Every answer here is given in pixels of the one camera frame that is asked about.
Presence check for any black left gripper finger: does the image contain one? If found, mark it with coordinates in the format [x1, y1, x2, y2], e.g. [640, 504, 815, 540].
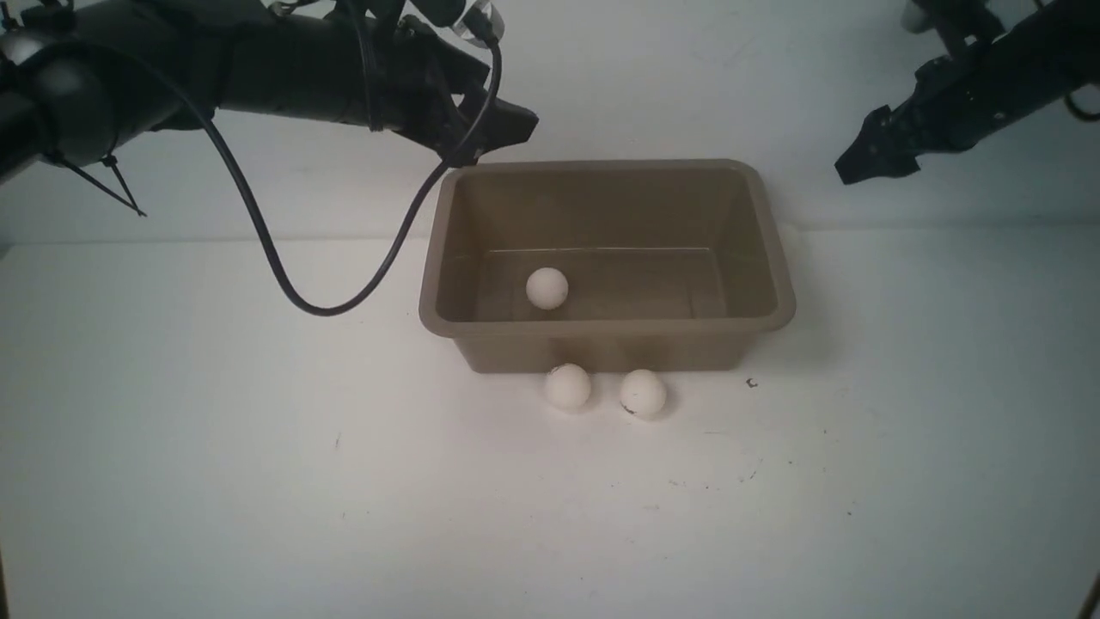
[480, 98, 539, 150]

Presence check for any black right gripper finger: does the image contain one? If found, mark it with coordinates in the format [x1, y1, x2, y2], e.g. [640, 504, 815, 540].
[835, 106, 920, 187]

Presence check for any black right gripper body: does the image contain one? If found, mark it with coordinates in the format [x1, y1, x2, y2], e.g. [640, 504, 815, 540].
[877, 43, 1032, 161]

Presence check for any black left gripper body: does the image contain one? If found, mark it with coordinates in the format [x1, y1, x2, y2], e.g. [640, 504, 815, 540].
[370, 16, 508, 168]

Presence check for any white ping-pong ball with logo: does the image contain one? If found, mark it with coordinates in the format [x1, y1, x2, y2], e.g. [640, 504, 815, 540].
[525, 267, 569, 312]

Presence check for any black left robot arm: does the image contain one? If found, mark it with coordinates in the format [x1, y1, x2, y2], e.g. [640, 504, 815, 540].
[3, 1, 539, 180]

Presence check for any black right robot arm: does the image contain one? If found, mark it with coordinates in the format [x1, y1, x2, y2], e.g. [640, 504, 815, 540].
[835, 1, 1099, 185]

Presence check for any tan plastic storage bin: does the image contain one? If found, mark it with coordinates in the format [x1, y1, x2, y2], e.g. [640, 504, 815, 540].
[419, 158, 798, 375]

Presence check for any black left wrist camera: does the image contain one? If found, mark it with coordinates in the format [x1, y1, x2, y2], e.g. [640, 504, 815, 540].
[410, 0, 505, 48]

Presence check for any black right camera cable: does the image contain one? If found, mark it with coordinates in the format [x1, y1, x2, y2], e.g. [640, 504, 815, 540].
[1062, 86, 1100, 123]

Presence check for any black camera cable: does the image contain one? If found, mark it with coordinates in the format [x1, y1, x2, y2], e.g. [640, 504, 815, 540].
[17, 26, 504, 317]
[1062, 86, 1100, 123]

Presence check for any black left camera cable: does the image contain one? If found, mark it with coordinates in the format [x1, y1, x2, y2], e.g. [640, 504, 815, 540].
[17, 26, 504, 317]

